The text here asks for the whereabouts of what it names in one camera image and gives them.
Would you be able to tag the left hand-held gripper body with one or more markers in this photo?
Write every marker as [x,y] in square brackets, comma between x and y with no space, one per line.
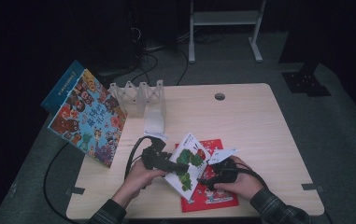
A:
[153,154]

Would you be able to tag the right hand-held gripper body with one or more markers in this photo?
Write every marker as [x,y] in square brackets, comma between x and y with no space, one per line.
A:
[225,169]

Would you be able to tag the red picture book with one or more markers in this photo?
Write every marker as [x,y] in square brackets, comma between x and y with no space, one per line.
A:
[219,199]

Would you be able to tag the white caterpillar picture book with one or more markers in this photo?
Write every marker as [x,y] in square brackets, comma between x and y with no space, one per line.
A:
[191,158]

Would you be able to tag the clear acrylic book rack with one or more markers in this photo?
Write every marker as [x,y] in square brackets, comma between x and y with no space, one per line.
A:
[153,118]

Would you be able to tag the colourful monster picture book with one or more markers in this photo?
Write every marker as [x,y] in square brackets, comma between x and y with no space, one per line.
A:
[88,124]

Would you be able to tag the dark blue picture book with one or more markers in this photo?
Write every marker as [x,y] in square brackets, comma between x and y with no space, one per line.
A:
[59,90]

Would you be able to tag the person's right hand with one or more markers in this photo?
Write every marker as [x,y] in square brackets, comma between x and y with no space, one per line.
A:
[247,183]

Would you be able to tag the person's left hand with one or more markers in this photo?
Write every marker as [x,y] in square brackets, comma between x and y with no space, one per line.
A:
[135,183]

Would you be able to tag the grey tape strip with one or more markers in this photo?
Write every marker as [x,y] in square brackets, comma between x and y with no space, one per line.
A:
[74,190]
[312,187]

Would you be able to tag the white metal stand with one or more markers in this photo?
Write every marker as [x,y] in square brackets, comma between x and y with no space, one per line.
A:
[225,18]

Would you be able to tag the black stand base plate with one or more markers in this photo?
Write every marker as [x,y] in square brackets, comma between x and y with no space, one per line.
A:
[306,82]

